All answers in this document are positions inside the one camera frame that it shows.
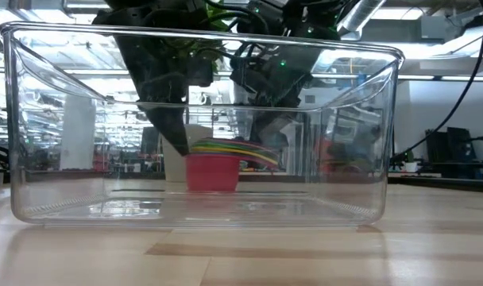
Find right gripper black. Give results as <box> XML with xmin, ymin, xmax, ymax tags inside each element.
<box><xmin>229</xmin><ymin>23</ymin><xmax>323</xmax><ymax>149</ymax></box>

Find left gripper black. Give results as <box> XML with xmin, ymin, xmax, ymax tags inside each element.
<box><xmin>106</xmin><ymin>15</ymin><xmax>226</xmax><ymax>157</ymax></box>

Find yellow measuring cup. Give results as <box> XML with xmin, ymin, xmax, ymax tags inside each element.
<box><xmin>190</xmin><ymin>145</ymin><xmax>280</xmax><ymax>167</ymax></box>

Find red measuring cup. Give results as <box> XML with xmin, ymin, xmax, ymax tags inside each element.
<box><xmin>184</xmin><ymin>153</ymin><xmax>242</xmax><ymax>193</ymax></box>

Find clear plastic basket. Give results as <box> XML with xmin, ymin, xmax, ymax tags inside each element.
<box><xmin>0</xmin><ymin>21</ymin><xmax>405</xmax><ymax>230</ymax></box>

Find black background monitor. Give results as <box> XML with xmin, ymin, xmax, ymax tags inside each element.
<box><xmin>141</xmin><ymin>126</ymin><xmax>163</xmax><ymax>158</ymax></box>

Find dark background equipment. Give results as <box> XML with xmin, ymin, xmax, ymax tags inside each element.
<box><xmin>425</xmin><ymin>126</ymin><xmax>483</xmax><ymax>180</ymax></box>

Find right camera cable loop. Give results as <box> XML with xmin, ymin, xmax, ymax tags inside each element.
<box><xmin>203</xmin><ymin>0</ymin><xmax>272</xmax><ymax>60</ymax></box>

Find silver ventilation duct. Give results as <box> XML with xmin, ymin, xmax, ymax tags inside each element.
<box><xmin>336</xmin><ymin>0</ymin><xmax>388</xmax><ymax>37</ymax></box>

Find black power cable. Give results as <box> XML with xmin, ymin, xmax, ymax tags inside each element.
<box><xmin>390</xmin><ymin>14</ymin><xmax>483</xmax><ymax>162</ymax></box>

